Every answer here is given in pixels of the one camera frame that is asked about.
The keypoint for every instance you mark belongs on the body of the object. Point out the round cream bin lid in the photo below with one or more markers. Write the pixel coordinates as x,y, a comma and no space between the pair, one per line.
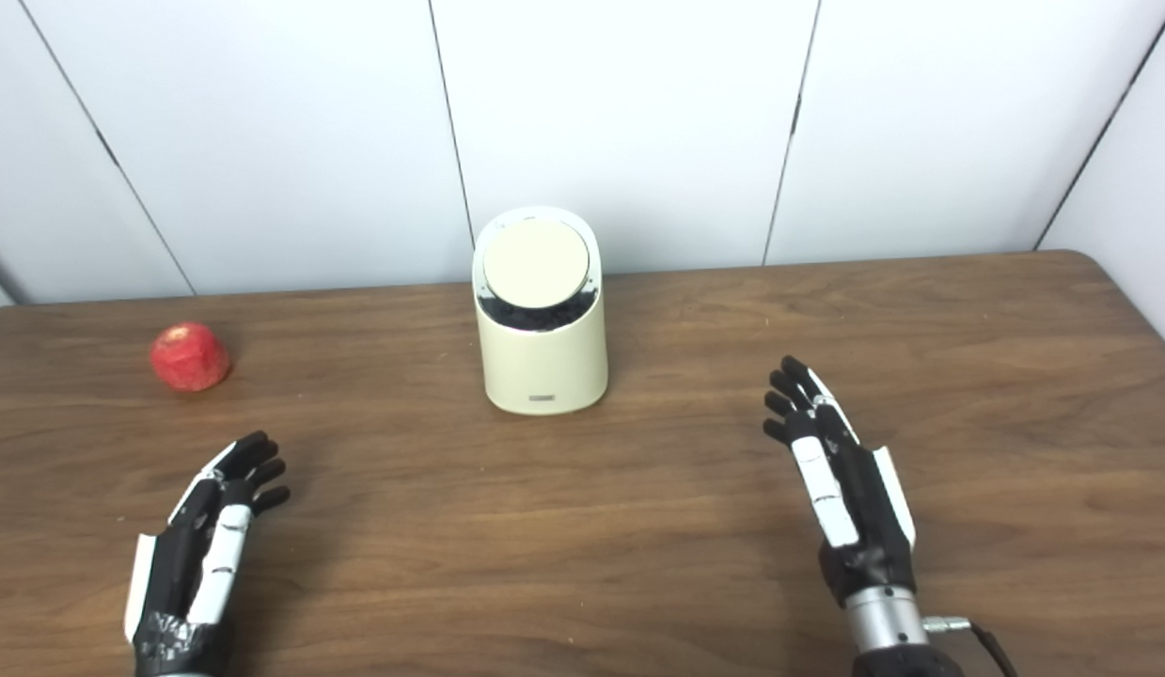
535,263

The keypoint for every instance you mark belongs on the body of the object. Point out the red apple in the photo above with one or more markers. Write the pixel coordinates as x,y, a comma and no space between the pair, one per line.
189,357

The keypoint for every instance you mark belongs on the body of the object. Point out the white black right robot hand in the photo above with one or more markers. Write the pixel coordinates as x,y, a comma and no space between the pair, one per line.
869,527

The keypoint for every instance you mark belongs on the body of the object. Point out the cream-colored bin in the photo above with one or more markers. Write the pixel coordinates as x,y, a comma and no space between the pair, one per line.
544,362

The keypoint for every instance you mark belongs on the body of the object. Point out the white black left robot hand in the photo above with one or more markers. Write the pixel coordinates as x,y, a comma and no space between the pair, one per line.
173,574

